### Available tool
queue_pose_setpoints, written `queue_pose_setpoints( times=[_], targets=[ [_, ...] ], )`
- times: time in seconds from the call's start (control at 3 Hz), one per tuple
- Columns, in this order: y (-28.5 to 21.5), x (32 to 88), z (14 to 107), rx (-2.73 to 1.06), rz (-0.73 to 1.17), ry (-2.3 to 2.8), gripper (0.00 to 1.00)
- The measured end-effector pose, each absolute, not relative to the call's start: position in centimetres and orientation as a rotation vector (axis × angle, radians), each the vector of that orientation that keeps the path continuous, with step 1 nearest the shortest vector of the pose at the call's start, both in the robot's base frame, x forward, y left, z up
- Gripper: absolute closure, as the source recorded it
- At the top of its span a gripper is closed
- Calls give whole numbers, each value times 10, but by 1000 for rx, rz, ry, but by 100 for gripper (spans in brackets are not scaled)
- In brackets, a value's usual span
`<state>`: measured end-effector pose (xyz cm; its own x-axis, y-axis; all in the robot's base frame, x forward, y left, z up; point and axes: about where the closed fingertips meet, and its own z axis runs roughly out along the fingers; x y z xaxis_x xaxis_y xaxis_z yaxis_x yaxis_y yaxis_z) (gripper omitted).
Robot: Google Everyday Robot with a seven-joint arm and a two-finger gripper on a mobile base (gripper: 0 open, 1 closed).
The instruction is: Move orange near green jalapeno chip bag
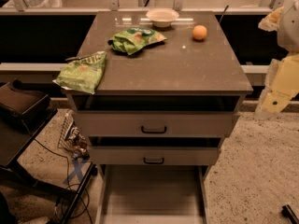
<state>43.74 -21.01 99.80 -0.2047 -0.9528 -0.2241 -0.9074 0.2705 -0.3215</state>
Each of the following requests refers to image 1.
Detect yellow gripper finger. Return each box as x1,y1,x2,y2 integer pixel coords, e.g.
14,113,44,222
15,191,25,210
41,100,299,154
255,54,299,114
258,7,283,32

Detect orange fruit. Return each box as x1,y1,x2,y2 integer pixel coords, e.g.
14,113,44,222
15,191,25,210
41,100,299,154
192,25,207,41

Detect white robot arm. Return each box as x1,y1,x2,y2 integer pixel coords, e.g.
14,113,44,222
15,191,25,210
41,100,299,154
255,0,299,116

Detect crumpled green chip bag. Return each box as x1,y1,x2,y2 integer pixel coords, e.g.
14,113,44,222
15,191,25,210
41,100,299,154
107,26,166,55

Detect green jalapeno chip bag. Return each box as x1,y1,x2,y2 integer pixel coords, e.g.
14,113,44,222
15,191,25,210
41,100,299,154
54,51,107,94

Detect white paper bowl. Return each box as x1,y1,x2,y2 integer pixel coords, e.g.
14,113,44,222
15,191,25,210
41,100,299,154
146,8,179,28

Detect grey drawer cabinet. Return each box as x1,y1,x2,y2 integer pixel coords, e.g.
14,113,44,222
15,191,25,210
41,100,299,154
66,11,252,224

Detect black object on floor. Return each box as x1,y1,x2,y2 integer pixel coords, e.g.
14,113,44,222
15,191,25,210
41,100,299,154
281,204,299,224

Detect black side cart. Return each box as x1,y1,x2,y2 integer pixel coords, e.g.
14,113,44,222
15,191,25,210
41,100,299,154
1,109,97,224

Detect metal railing frame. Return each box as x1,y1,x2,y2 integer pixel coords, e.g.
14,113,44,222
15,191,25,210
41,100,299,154
0,0,299,16

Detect lower drawer with black handle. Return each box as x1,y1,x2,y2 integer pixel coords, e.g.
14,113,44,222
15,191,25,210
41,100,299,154
88,147,219,165

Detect drawer with black handle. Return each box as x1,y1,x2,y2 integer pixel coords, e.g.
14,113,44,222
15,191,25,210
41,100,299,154
88,147,219,165
73,111,239,137

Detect upper drawer with black handle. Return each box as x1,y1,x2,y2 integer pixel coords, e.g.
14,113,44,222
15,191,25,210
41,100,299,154
73,111,239,137

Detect wire basket with snacks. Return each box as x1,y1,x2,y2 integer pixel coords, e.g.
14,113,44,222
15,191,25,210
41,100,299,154
58,110,90,160

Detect black cable on floor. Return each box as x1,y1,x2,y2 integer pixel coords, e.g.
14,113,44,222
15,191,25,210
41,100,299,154
21,119,94,224

